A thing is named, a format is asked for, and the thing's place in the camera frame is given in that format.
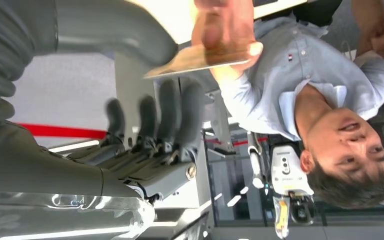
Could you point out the white device with buttons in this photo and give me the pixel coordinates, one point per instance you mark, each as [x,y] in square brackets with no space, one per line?
[289,172]

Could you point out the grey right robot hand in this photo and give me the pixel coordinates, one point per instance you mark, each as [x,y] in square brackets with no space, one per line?
[46,172]

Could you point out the person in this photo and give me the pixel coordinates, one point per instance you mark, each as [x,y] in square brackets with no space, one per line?
[294,66]
[377,36]

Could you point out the red barrier belt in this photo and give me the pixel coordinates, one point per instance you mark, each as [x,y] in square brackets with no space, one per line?
[62,131]

